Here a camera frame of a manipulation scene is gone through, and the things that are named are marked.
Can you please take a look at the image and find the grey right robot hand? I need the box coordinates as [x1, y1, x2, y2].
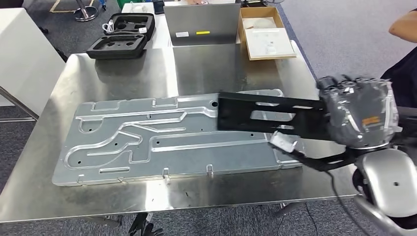
[316, 75, 403, 150]

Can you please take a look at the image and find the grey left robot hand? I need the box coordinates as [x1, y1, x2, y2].
[130, 221, 164, 236]

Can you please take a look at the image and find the black slotted plastic panel part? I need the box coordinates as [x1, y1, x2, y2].
[217, 91, 329, 141]

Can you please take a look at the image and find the person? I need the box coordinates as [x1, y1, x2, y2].
[380, 9, 417, 110]

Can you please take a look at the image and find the stamped grey metal panel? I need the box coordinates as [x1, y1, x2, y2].
[52, 88, 303, 187]

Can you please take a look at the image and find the flat white paper box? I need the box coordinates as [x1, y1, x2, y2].
[244, 28, 296, 59]

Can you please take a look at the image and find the white foam insert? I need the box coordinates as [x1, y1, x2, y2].
[242, 17, 277, 30]

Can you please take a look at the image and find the brown cardboard box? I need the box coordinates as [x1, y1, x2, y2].
[238, 6, 297, 61]

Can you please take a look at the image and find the upright grey metal sheet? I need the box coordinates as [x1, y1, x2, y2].
[163, 3, 241, 46]

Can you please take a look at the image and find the black foam-lined case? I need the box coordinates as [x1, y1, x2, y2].
[86, 13, 156, 60]

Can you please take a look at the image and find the white cabinet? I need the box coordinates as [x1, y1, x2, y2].
[0, 8, 66, 116]

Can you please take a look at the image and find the small black device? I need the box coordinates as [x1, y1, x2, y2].
[152, 0, 166, 15]

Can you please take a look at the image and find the black right camera bracket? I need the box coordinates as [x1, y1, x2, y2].
[270, 143, 359, 173]

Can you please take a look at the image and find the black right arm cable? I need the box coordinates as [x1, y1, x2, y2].
[326, 171, 365, 236]

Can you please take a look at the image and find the thin black floor cable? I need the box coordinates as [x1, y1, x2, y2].
[303, 202, 319, 236]

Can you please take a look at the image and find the grey metal frame bar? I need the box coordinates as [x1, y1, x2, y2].
[0, 86, 40, 123]

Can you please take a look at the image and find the chrome stanchion post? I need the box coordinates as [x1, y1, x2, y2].
[73, 0, 99, 22]

